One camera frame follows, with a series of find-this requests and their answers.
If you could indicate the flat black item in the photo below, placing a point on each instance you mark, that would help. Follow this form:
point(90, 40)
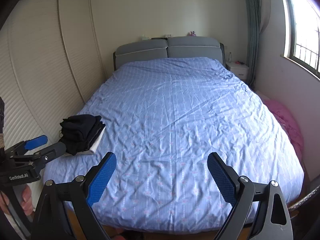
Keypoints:
point(158, 38)

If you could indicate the black folded clothes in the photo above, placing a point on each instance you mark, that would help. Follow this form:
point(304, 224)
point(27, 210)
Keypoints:
point(82, 147)

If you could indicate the bed with blue sheet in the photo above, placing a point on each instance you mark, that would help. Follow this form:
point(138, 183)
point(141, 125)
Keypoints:
point(175, 110)

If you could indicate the window with dark frame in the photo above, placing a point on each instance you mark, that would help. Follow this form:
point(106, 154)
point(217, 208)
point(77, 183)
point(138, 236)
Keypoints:
point(305, 30)

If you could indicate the white tissue pack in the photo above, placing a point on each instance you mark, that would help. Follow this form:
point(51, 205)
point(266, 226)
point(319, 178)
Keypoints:
point(145, 37)

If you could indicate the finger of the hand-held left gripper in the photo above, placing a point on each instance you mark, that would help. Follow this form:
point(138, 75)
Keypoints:
point(36, 141)
point(56, 148)

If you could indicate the clear bottle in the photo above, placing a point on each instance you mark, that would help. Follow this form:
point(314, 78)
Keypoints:
point(230, 57)

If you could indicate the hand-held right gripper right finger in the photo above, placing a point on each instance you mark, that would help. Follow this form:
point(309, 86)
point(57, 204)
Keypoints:
point(222, 180)

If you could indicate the pink blanket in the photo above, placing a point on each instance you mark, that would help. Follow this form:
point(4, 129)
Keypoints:
point(287, 127)

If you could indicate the grey padded headboard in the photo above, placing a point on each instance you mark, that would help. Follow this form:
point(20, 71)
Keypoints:
point(190, 46)

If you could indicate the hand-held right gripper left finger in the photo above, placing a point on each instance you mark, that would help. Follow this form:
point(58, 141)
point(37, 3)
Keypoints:
point(101, 180)

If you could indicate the small white box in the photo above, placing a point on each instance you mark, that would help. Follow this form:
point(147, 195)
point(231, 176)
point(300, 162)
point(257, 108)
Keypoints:
point(168, 35)

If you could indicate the cream louvered wardrobe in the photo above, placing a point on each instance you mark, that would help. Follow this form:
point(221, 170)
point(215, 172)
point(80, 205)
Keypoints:
point(45, 55)

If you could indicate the person's left hand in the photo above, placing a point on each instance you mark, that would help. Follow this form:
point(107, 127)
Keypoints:
point(27, 200)

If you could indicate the grey-green curtain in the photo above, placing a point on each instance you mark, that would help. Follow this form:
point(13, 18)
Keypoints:
point(257, 30)

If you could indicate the small purple toy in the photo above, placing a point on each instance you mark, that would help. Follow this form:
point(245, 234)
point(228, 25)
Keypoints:
point(192, 33)

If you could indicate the white nightstand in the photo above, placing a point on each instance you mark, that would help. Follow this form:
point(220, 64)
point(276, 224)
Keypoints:
point(238, 70)

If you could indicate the brown wicker chair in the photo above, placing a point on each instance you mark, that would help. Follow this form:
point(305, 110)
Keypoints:
point(305, 198)

